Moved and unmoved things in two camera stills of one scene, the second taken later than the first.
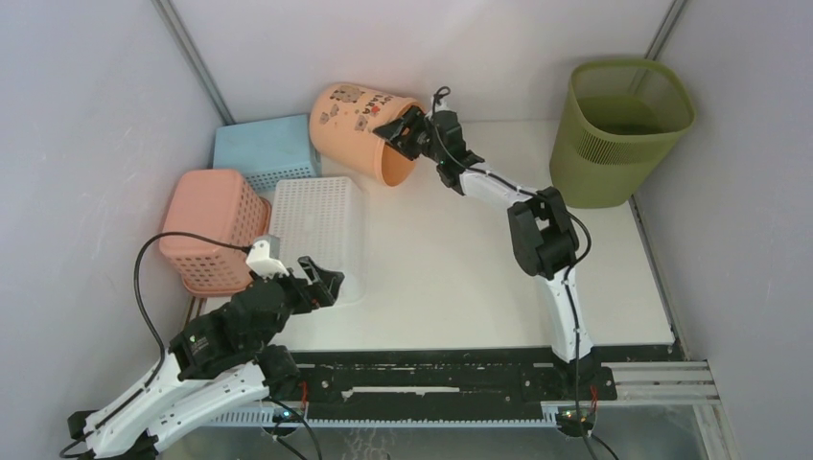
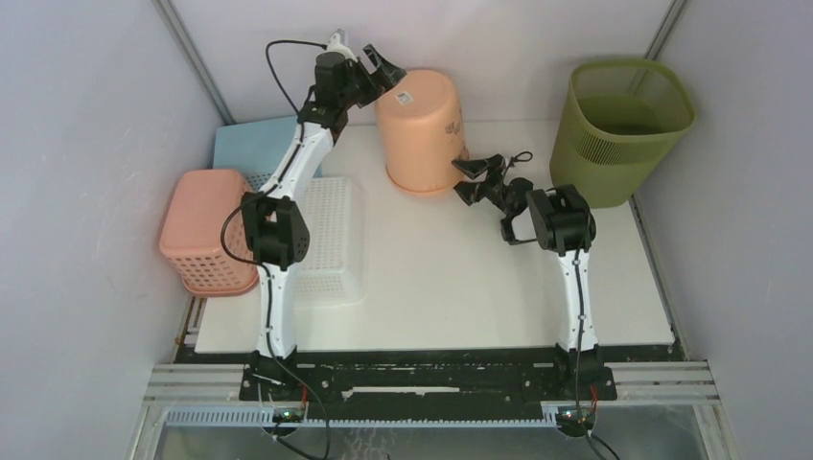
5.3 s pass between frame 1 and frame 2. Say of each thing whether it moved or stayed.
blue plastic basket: stayed
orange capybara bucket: moved
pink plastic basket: stayed
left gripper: moved
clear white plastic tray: stayed
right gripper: moved
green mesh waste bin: stayed
